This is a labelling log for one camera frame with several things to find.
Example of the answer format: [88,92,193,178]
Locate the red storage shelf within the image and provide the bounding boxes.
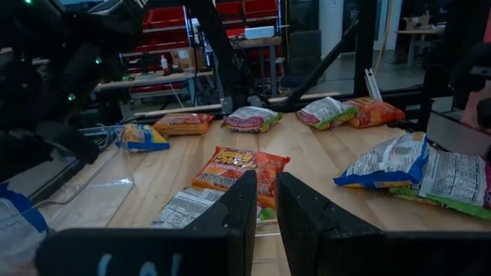
[214,0,283,38]
[124,5,193,95]

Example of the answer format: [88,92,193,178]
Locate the white flat strip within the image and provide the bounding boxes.
[363,67,384,102]

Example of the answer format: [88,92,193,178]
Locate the white box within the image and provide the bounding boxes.
[244,25,276,41]

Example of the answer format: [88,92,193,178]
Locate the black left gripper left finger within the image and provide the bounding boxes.
[34,170,258,276]

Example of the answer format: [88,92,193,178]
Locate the person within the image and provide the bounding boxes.
[458,18,491,130]

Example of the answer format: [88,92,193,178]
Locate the lime chili Maruchan noodle pack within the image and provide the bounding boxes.
[389,145,491,222]
[221,106,284,134]
[151,186,277,230]
[295,96,360,131]

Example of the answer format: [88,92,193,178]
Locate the clear plastic bin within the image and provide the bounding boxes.
[0,124,136,276]

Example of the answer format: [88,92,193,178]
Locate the black metal rig frame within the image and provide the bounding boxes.
[132,0,461,131]

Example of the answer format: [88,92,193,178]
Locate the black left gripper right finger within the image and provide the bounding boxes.
[275,171,491,276]

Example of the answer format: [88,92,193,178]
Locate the wooden workbench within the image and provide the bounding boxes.
[94,68,216,107]

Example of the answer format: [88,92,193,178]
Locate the cardboard box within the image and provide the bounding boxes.
[170,47,207,71]

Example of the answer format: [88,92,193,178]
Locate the light wooden table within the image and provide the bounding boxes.
[394,15,448,67]

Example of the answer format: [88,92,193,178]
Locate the yellow hose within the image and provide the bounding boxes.
[374,0,397,74]

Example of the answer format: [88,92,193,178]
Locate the black bin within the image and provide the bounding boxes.
[282,29,323,90]

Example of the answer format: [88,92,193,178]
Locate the orange Maruchan noodle pack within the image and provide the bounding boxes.
[190,146,292,210]
[153,113,215,137]
[342,97,407,130]

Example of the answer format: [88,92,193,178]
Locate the gray metal table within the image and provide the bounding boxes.
[229,36,284,97]

